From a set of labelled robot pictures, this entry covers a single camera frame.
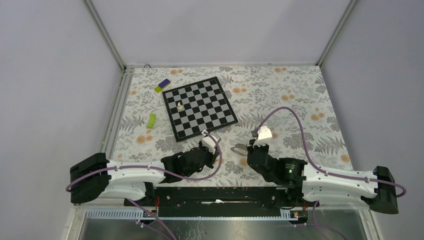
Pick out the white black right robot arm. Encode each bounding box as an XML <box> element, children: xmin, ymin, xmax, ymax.
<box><xmin>246</xmin><ymin>139</ymin><xmax>399</xmax><ymax>215</ymax></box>

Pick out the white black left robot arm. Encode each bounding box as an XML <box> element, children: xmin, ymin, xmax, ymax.
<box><xmin>65</xmin><ymin>139</ymin><xmax>222</xmax><ymax>206</ymax></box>

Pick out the black grey chessboard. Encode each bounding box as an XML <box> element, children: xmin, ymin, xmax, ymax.
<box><xmin>162</xmin><ymin>76</ymin><xmax>239</xmax><ymax>142</ymax></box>

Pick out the green arch toy block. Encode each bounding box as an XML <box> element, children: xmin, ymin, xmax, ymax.
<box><xmin>146</xmin><ymin>113</ymin><xmax>156</xmax><ymax>129</ymax></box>

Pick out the floral table mat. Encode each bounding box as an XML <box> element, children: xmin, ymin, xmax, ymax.
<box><xmin>111</xmin><ymin>66</ymin><xmax>353</xmax><ymax>187</ymax></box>

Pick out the purple yellow toy brick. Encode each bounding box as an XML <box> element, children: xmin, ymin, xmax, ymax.
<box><xmin>154</xmin><ymin>78</ymin><xmax>171</xmax><ymax>93</ymax></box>

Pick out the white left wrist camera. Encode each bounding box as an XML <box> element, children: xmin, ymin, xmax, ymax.
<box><xmin>201</xmin><ymin>129</ymin><xmax>221</xmax><ymax>154</ymax></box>

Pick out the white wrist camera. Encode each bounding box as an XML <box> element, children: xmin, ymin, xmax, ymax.
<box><xmin>201</xmin><ymin>129</ymin><xmax>221</xmax><ymax>154</ymax></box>
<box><xmin>252</xmin><ymin>125</ymin><xmax>273</xmax><ymax>146</ymax></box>

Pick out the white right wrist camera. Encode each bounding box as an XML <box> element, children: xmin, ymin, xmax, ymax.
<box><xmin>252</xmin><ymin>125</ymin><xmax>273</xmax><ymax>146</ymax></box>

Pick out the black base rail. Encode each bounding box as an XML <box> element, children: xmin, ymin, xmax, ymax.
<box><xmin>135</xmin><ymin>186</ymin><xmax>303</xmax><ymax>218</ymax></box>

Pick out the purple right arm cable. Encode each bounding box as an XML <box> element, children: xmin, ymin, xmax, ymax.
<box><xmin>251</xmin><ymin>106</ymin><xmax>408</xmax><ymax>199</ymax></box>

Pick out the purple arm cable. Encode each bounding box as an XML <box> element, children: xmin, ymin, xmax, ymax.
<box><xmin>65</xmin><ymin>130</ymin><xmax>223</xmax><ymax>193</ymax></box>
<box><xmin>251</xmin><ymin>106</ymin><xmax>408</xmax><ymax>199</ymax></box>

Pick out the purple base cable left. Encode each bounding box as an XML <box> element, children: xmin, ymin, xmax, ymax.
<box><xmin>125</xmin><ymin>198</ymin><xmax>178</xmax><ymax>240</ymax></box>

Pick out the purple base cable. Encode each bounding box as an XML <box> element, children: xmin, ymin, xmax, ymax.
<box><xmin>291</xmin><ymin>202</ymin><xmax>345</xmax><ymax>240</ymax></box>
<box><xmin>125</xmin><ymin>198</ymin><xmax>178</xmax><ymax>240</ymax></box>

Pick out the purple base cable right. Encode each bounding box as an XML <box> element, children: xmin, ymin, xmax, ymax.
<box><xmin>291</xmin><ymin>202</ymin><xmax>345</xmax><ymax>240</ymax></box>

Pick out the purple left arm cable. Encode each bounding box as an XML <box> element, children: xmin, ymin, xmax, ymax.
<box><xmin>65</xmin><ymin>130</ymin><xmax>223</xmax><ymax>193</ymax></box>

